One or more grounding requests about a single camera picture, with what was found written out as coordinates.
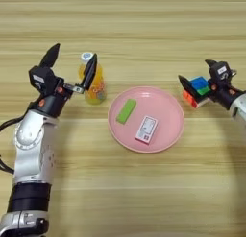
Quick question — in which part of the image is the pink round plate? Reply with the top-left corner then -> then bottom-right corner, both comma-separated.
107,85 -> 185,154

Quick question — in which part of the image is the multicoloured puzzle cube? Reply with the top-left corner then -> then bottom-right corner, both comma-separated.
182,75 -> 212,109

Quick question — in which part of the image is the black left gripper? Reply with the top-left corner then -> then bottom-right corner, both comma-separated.
32,42 -> 98,117

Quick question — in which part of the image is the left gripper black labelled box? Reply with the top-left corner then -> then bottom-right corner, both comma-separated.
28,65 -> 58,97

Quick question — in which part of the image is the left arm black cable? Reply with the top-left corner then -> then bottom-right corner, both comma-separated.
0,117 -> 25,176

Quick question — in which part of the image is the small red white card box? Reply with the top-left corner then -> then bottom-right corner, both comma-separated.
135,115 -> 159,145

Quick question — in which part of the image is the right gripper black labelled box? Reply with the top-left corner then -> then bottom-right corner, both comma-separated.
209,61 -> 234,88

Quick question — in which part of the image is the green rectangular block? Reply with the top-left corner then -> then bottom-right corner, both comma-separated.
115,98 -> 137,125

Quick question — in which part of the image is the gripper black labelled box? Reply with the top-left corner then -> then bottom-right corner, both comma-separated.
28,65 -> 58,97
209,61 -> 234,88

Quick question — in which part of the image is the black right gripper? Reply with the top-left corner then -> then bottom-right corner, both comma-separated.
178,59 -> 246,110

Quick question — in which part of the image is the orange juice bottle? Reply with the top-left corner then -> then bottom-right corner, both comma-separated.
78,52 -> 108,106

